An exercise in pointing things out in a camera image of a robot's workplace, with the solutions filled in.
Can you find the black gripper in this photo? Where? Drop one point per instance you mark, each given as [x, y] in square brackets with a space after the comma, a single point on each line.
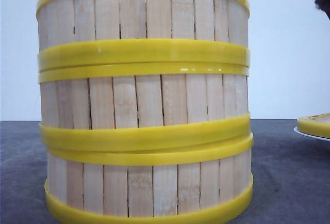
[323, 5]

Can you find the yellow-rimmed woven bamboo lid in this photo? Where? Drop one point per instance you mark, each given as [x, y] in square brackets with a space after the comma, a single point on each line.
[317, 125]

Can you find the bamboo steamer basket one bun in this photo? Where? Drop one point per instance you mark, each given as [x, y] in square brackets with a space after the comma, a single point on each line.
[96, 38]

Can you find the bamboo steamer basket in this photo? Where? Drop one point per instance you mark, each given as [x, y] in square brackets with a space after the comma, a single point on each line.
[121, 114]
[215, 189]

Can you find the white plate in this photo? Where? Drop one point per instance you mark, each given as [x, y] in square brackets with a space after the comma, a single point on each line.
[311, 136]

